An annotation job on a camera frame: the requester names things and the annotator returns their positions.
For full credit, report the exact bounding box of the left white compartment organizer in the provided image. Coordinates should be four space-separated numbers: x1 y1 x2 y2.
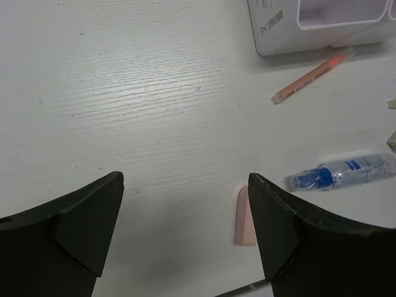
247 0 395 56

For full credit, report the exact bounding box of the pink white stapler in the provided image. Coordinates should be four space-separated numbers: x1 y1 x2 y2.
235 185 257 246

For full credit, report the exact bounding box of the grey eraser block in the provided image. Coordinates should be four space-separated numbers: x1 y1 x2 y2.
387 132 396 153

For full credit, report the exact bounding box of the blue clear spray bottle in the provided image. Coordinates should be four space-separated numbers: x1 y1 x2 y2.
286 153 395 192

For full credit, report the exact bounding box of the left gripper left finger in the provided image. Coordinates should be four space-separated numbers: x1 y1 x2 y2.
1 171 124 296

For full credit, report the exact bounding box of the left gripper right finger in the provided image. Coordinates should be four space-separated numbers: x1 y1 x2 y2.
248 173 395 296

